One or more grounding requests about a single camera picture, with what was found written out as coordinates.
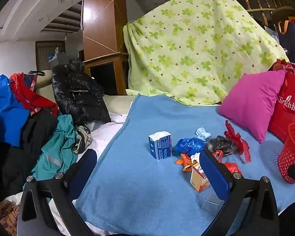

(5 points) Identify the grey box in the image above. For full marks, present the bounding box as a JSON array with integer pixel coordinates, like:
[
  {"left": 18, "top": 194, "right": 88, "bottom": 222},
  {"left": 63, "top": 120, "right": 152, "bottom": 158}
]
[{"left": 55, "top": 52, "right": 70, "bottom": 65}]

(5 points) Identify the blue white toothpaste box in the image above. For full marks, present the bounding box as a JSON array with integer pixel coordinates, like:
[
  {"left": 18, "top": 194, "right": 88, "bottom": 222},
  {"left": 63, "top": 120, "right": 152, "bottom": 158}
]
[{"left": 148, "top": 131, "right": 173, "bottom": 161}]

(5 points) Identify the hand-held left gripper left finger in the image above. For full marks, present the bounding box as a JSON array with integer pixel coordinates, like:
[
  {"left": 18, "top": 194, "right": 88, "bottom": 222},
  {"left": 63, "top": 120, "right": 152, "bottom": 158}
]
[{"left": 17, "top": 149, "right": 98, "bottom": 236}]

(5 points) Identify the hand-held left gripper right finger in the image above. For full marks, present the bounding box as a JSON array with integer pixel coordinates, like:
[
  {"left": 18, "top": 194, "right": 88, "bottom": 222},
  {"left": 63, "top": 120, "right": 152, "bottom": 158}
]
[{"left": 199, "top": 149, "right": 281, "bottom": 236}]

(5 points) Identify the red tote bag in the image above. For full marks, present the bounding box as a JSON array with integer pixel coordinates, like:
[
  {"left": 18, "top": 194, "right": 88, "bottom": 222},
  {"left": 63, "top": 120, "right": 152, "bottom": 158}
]
[{"left": 268, "top": 71, "right": 295, "bottom": 143}]

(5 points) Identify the crumpled black plastic bag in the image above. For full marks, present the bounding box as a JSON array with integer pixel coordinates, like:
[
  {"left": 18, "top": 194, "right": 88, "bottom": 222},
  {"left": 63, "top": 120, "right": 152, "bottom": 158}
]
[{"left": 207, "top": 135, "right": 238, "bottom": 156}]

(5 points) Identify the orange white small carton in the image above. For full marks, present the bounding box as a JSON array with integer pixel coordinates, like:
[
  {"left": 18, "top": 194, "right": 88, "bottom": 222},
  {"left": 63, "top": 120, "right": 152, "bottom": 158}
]
[{"left": 190, "top": 162, "right": 210, "bottom": 193}]

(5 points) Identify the red plastic mesh basket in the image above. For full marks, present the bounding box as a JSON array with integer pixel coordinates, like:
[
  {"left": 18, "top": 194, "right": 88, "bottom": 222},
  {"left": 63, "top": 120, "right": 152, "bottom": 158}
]
[{"left": 277, "top": 123, "right": 295, "bottom": 184}]

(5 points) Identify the light blue face mask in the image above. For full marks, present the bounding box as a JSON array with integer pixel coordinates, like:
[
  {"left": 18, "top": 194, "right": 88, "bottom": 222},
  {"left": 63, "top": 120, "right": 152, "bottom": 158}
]
[{"left": 195, "top": 127, "right": 212, "bottom": 141}]

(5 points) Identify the white bed sheet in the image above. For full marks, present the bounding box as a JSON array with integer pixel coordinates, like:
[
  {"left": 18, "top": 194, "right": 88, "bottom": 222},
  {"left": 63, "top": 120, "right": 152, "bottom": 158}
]
[{"left": 5, "top": 113, "right": 131, "bottom": 236}]

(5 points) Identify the blue plastic bag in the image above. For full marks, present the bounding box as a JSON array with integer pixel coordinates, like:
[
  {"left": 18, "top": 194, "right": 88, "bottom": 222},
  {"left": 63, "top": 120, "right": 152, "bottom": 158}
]
[{"left": 174, "top": 137, "right": 205, "bottom": 157}]

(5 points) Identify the blue jacket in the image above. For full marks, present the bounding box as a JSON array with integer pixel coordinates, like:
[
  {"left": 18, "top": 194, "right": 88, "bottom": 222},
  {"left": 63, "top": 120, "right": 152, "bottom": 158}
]
[{"left": 0, "top": 75, "right": 31, "bottom": 147}]

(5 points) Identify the knotted red plastic bag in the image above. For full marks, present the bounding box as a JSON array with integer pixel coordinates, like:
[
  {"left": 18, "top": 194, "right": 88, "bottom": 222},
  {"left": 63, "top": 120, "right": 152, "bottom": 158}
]
[{"left": 269, "top": 59, "right": 295, "bottom": 78}]

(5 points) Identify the black puffer jacket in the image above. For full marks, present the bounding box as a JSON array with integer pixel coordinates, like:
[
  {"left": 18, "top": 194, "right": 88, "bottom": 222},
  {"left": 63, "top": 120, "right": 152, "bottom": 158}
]
[{"left": 52, "top": 64, "right": 112, "bottom": 126}]

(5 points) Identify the torn red plastic bag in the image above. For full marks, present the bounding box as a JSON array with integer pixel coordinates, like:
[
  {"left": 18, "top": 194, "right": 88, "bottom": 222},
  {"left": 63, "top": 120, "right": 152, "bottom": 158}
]
[{"left": 224, "top": 120, "right": 251, "bottom": 163}]

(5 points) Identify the red jacket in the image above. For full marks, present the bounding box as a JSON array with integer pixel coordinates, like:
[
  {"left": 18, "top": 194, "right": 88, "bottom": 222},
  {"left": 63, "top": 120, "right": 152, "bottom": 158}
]
[{"left": 10, "top": 72, "right": 58, "bottom": 116}]

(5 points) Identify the camouflage cloth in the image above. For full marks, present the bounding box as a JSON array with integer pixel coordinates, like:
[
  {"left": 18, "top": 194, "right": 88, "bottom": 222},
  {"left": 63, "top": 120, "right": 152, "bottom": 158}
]
[{"left": 73, "top": 125, "right": 92, "bottom": 154}]

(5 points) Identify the magenta pillow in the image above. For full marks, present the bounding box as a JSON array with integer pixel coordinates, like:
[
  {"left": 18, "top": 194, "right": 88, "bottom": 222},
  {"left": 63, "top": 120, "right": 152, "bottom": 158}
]
[{"left": 218, "top": 69, "right": 287, "bottom": 143}]

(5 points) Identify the wooden stair railing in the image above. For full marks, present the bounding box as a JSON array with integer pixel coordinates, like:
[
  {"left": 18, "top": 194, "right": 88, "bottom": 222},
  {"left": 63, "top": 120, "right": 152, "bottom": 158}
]
[{"left": 219, "top": 0, "right": 295, "bottom": 20}]

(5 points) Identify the light blue blanket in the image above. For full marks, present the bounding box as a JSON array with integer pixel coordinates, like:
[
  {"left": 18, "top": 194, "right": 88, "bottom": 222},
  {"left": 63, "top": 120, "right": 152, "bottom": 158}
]
[{"left": 74, "top": 93, "right": 295, "bottom": 236}]

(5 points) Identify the brown patterned cloth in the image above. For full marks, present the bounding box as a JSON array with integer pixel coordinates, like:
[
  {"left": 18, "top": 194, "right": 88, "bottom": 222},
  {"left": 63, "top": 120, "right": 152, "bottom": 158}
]
[{"left": 0, "top": 199, "right": 20, "bottom": 229}]

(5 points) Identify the teal jacket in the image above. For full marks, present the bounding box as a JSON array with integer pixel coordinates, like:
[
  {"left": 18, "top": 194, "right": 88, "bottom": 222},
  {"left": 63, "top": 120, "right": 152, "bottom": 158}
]
[{"left": 31, "top": 114, "right": 79, "bottom": 185}]

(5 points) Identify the clear plastic cup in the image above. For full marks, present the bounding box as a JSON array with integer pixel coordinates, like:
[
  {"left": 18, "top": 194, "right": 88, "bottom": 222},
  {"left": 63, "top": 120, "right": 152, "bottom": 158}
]
[{"left": 197, "top": 189, "right": 224, "bottom": 214}]

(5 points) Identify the wooden cabinet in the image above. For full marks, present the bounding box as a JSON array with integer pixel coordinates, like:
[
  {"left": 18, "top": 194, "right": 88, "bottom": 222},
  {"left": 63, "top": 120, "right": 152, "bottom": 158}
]
[{"left": 84, "top": 52, "right": 129, "bottom": 96}]

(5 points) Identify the brown slatted screen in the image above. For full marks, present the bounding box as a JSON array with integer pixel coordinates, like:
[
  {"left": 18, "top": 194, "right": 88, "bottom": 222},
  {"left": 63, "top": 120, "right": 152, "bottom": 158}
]
[{"left": 36, "top": 41, "right": 65, "bottom": 72}]

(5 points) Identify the small red plastic bag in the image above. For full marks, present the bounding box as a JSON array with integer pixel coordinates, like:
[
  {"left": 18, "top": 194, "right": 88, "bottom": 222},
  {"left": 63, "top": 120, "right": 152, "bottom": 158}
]
[{"left": 224, "top": 162, "right": 242, "bottom": 176}]

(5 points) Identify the dark clothing pile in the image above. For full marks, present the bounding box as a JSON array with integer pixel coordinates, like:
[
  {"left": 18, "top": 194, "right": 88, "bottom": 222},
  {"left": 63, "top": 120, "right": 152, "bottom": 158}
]
[{"left": 0, "top": 108, "right": 59, "bottom": 202}]

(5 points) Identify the navy tote bag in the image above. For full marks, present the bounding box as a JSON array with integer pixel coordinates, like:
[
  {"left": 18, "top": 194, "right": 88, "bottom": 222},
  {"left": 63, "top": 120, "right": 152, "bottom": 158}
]
[{"left": 277, "top": 21, "right": 295, "bottom": 64}]

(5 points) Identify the green clover print quilt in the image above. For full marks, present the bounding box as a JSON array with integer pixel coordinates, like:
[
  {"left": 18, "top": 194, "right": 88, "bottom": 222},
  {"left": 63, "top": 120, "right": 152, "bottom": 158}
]
[{"left": 123, "top": 0, "right": 289, "bottom": 106}]

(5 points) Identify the beige cushion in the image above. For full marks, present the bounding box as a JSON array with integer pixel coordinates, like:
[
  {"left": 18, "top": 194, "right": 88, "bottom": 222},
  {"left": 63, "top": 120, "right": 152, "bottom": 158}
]
[{"left": 102, "top": 95, "right": 136, "bottom": 115}]

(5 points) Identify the orange wrapper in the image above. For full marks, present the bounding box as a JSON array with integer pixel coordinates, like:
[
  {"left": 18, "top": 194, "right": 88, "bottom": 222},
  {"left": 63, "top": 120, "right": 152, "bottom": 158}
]
[{"left": 175, "top": 153, "right": 195, "bottom": 173}]

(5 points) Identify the wooden pillar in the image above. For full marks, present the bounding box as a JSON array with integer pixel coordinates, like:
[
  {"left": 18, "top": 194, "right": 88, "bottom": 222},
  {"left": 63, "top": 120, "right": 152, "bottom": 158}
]
[{"left": 82, "top": 0, "right": 128, "bottom": 62}]

